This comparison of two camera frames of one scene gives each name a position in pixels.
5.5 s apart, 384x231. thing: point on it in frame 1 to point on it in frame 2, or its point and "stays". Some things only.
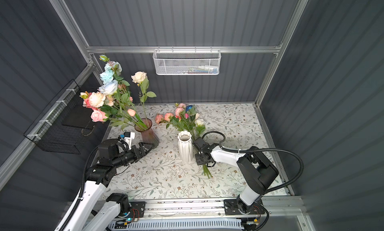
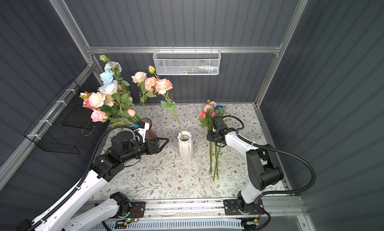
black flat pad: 79,116 stays
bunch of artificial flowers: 185,119 to 210,110
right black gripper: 198,161 to 209,137
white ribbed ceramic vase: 185,146 stays
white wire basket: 187,62 stays
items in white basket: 200,70 stays
